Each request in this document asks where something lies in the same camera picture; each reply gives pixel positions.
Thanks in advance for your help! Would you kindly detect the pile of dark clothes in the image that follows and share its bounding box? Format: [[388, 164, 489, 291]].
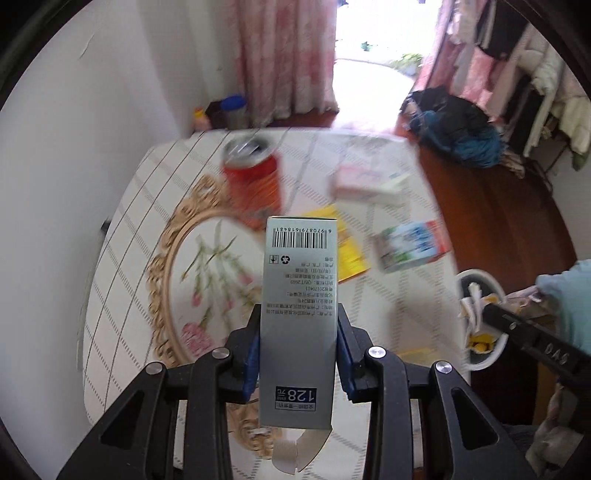
[[401, 88, 505, 169]]

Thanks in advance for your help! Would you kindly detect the potted plant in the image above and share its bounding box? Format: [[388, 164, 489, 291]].
[[392, 53, 424, 75]]

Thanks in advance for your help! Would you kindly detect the rack of hanging clothes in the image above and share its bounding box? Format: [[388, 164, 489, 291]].
[[413, 0, 591, 172]]

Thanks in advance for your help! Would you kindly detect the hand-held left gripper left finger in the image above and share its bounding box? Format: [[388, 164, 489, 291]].
[[55, 302, 262, 480]]

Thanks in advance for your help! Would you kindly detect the yellow packet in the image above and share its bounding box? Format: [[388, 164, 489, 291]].
[[295, 205, 372, 283]]

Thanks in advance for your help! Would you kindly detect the grey cardboard carton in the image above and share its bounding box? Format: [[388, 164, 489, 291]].
[[259, 216, 340, 474]]

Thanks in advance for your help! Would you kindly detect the white checked tablecloth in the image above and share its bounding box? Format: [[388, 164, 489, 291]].
[[83, 127, 472, 480]]

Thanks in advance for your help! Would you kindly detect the red drink can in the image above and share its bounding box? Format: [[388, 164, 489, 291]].
[[222, 136, 284, 232]]

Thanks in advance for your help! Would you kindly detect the dark box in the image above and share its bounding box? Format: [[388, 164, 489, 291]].
[[205, 102, 227, 130]]

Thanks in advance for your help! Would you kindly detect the pink floral curtain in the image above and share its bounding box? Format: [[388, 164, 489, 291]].
[[231, 0, 341, 127]]

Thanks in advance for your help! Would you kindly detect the person's right forearm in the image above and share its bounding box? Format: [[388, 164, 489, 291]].
[[536, 259, 591, 358]]

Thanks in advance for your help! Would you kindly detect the blue and white carton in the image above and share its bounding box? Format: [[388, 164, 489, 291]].
[[372, 220, 453, 274]]

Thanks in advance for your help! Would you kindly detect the floral mat with gold rim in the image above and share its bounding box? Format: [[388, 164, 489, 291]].
[[148, 175, 287, 460]]

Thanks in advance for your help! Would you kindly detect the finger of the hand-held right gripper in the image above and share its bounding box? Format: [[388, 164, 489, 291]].
[[480, 302, 539, 352]]

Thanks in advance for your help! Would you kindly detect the white trash bin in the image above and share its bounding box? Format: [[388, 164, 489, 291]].
[[456, 269, 511, 370]]

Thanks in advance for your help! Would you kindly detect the jar with blue lid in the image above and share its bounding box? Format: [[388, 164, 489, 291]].
[[221, 95, 250, 130]]

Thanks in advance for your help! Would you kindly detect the pink tissue packet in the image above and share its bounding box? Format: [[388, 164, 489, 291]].
[[330, 161, 411, 208]]

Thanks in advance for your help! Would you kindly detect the person's patterned clothing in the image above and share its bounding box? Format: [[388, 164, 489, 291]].
[[525, 383, 591, 477]]

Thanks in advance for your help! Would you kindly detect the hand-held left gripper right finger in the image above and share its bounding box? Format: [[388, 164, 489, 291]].
[[336, 302, 539, 480]]

